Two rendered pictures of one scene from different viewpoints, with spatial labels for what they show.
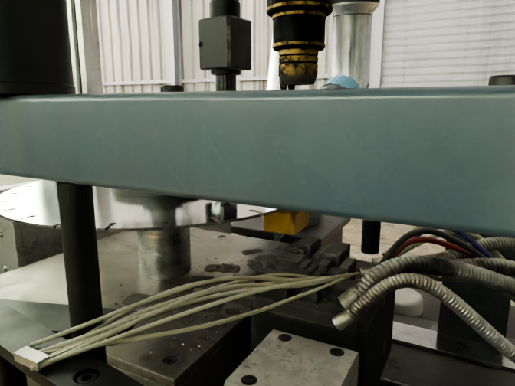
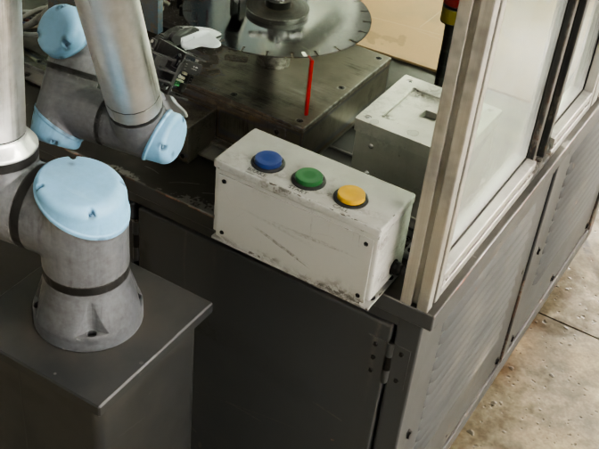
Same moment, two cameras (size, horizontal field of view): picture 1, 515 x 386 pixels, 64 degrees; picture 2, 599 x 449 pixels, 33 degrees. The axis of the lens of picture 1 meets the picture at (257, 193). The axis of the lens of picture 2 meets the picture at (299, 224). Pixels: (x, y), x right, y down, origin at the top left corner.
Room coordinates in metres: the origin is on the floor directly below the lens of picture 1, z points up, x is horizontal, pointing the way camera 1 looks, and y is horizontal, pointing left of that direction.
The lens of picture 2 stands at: (2.09, 0.19, 1.73)
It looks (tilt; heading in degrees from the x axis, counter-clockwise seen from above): 37 degrees down; 180
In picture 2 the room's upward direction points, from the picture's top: 6 degrees clockwise
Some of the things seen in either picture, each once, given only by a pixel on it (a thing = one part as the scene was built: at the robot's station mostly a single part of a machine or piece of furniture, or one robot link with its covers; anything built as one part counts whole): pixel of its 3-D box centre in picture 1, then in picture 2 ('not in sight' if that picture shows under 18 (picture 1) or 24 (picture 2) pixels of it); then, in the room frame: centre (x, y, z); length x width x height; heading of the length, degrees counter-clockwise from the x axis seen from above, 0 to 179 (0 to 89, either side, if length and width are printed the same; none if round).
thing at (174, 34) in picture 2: not in sight; (176, 42); (0.65, -0.04, 0.97); 0.09 x 0.02 x 0.05; 141
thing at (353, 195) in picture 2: not in sight; (350, 198); (0.93, 0.26, 0.90); 0.04 x 0.04 x 0.02
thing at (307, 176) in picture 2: not in sight; (308, 180); (0.89, 0.19, 0.90); 0.04 x 0.04 x 0.02
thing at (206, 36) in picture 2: not in sight; (206, 40); (0.63, 0.01, 0.96); 0.09 x 0.06 x 0.03; 141
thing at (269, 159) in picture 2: not in sight; (267, 163); (0.86, 0.13, 0.90); 0.04 x 0.04 x 0.02
